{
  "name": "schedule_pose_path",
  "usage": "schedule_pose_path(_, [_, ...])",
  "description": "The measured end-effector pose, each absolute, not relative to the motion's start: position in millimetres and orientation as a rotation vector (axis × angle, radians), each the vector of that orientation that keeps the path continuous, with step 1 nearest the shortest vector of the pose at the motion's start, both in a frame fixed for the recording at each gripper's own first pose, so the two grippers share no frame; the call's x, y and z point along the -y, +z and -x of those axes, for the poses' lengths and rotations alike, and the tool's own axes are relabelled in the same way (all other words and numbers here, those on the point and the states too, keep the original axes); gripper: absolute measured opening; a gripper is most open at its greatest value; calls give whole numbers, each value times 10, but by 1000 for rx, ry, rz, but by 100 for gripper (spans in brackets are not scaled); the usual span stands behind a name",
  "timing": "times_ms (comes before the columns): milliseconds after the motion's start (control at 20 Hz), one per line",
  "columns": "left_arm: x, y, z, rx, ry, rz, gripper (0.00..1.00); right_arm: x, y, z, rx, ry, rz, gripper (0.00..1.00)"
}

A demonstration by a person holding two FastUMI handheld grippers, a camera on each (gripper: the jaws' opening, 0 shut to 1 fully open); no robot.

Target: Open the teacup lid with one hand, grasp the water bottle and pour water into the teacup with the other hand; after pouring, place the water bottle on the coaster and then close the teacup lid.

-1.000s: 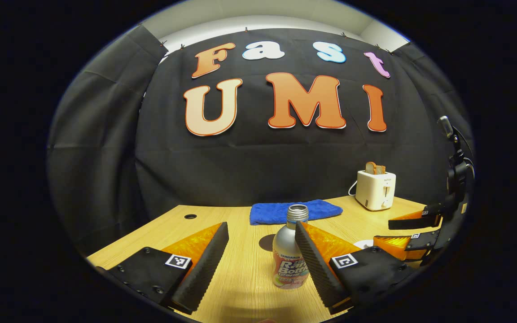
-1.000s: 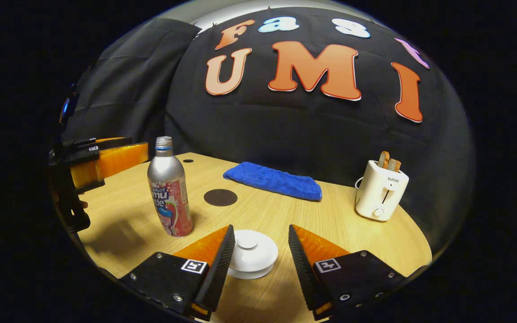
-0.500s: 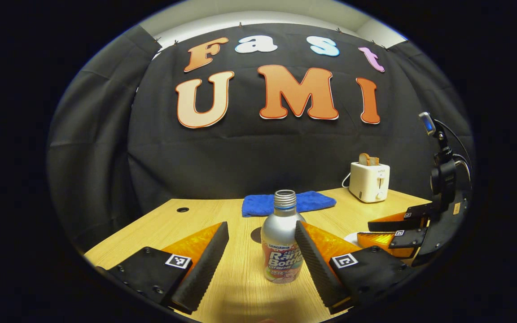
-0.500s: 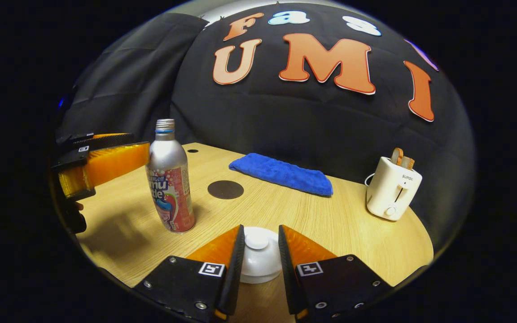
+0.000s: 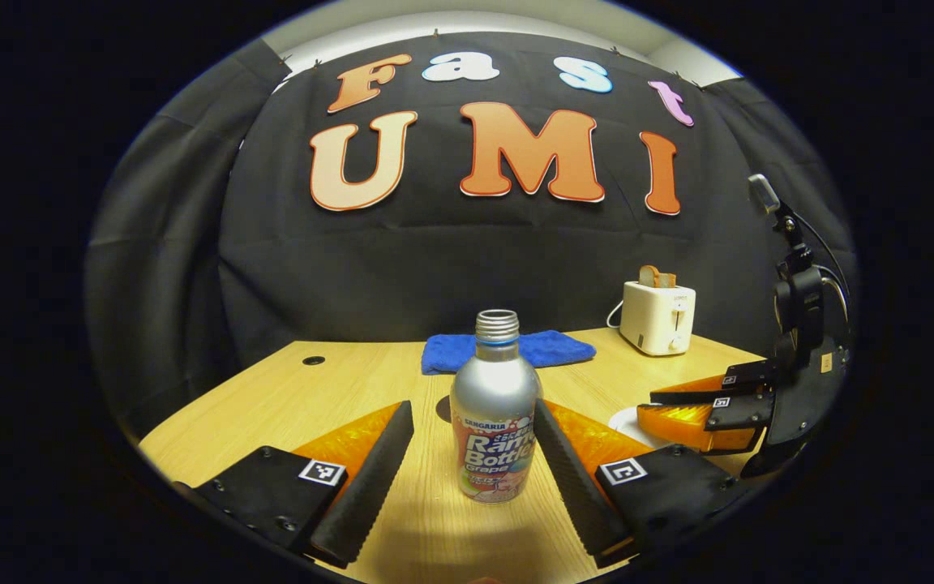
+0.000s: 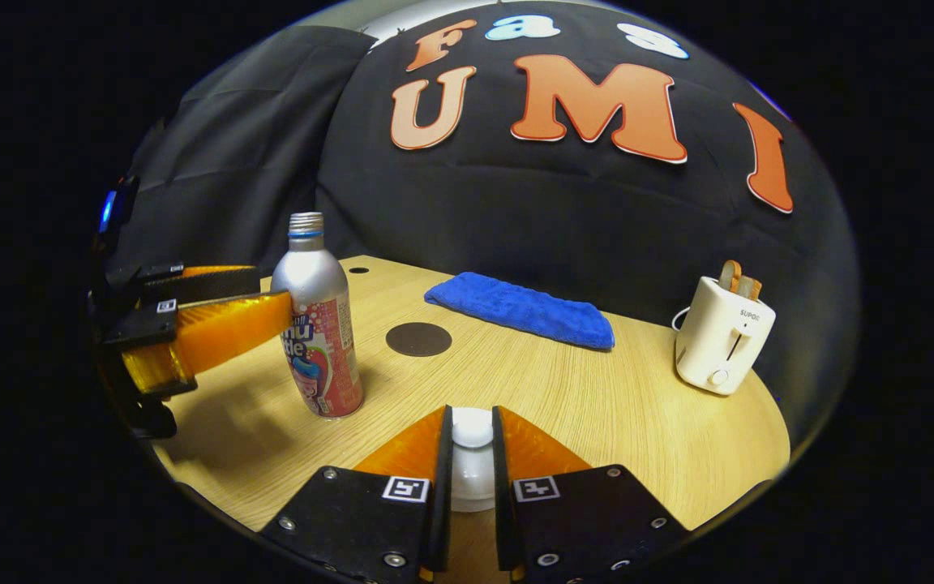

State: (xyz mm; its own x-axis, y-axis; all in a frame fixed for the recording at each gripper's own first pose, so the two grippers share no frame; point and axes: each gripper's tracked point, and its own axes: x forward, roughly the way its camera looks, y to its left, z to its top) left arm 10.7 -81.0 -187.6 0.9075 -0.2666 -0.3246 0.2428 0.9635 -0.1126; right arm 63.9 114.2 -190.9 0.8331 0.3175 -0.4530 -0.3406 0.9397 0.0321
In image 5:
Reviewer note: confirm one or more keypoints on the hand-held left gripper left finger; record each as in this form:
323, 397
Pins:
370, 491

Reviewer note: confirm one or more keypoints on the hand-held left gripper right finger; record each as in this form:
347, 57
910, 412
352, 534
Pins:
576, 491

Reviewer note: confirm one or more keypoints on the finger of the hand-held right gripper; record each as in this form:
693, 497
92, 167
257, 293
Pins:
755, 375
678, 423

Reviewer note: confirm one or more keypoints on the dark round coaster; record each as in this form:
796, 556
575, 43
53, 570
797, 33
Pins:
443, 410

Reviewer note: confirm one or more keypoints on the silver water bottle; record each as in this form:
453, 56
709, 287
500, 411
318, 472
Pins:
493, 389

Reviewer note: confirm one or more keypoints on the white toaster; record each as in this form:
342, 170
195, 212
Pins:
653, 320

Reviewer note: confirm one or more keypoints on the brown toast slice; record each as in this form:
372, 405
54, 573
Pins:
649, 276
667, 281

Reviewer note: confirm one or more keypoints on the blue towel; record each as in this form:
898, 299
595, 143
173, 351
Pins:
451, 353

